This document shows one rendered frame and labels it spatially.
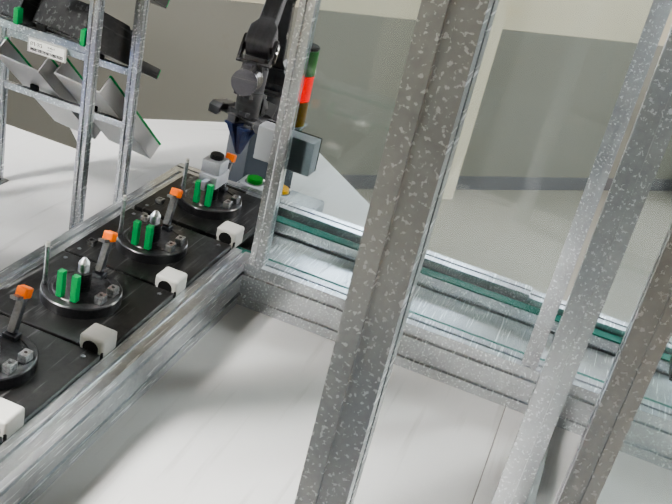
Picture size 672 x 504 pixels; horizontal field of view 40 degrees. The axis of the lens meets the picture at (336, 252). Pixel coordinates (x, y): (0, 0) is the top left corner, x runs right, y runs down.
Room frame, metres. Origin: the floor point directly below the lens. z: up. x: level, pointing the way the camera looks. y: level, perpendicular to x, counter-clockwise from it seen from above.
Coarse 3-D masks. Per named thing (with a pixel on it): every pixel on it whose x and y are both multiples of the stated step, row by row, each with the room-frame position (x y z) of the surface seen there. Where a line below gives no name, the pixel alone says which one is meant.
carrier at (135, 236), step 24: (120, 216) 1.61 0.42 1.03; (120, 240) 1.59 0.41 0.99; (144, 240) 1.61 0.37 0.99; (168, 240) 1.63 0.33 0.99; (192, 240) 1.69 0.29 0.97; (216, 240) 1.72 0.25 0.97; (120, 264) 1.53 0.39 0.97; (144, 264) 1.55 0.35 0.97; (168, 264) 1.57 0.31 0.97; (192, 264) 1.60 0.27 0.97; (168, 288) 1.48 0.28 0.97
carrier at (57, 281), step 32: (64, 256) 1.51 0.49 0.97; (64, 288) 1.35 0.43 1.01; (96, 288) 1.40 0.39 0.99; (128, 288) 1.45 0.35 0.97; (160, 288) 1.48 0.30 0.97; (32, 320) 1.29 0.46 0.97; (64, 320) 1.31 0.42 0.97; (96, 320) 1.33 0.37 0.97; (128, 320) 1.35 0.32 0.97; (96, 352) 1.24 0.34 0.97
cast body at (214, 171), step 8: (216, 152) 1.88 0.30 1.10; (208, 160) 1.85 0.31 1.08; (216, 160) 1.86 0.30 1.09; (224, 160) 1.87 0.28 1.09; (208, 168) 1.85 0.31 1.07; (216, 168) 1.84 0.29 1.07; (224, 168) 1.87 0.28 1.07; (200, 176) 1.84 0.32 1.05; (208, 176) 1.84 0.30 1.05; (216, 176) 1.84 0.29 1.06; (224, 176) 1.87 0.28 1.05; (216, 184) 1.84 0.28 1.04
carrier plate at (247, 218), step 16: (192, 176) 2.00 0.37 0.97; (160, 192) 1.88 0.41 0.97; (240, 192) 1.98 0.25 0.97; (144, 208) 1.78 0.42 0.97; (160, 208) 1.80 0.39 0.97; (176, 208) 1.82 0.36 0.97; (256, 208) 1.91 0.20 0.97; (176, 224) 1.76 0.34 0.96; (192, 224) 1.76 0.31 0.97; (208, 224) 1.78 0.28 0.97; (240, 224) 1.82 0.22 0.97
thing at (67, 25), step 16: (48, 0) 1.82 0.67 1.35; (64, 0) 1.81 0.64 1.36; (48, 16) 1.80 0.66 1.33; (64, 16) 1.79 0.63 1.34; (80, 16) 1.78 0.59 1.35; (64, 32) 1.77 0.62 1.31; (80, 32) 1.76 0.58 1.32; (112, 32) 1.84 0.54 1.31; (128, 32) 1.88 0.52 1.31; (112, 48) 1.84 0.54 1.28; (128, 48) 1.89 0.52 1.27; (128, 64) 1.89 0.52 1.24; (144, 64) 1.94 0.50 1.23
